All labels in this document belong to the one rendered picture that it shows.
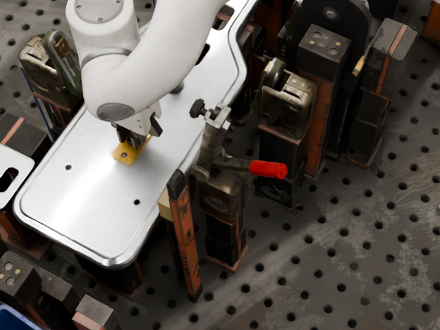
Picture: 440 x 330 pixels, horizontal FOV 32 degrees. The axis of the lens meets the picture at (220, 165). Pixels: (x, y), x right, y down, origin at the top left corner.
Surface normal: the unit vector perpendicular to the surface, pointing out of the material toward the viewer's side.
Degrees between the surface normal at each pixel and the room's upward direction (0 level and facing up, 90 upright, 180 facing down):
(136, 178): 0
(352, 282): 0
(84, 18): 6
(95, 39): 90
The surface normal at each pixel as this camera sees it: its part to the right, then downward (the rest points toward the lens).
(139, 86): 0.05, 0.72
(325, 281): -0.03, -0.46
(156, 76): 0.34, 0.64
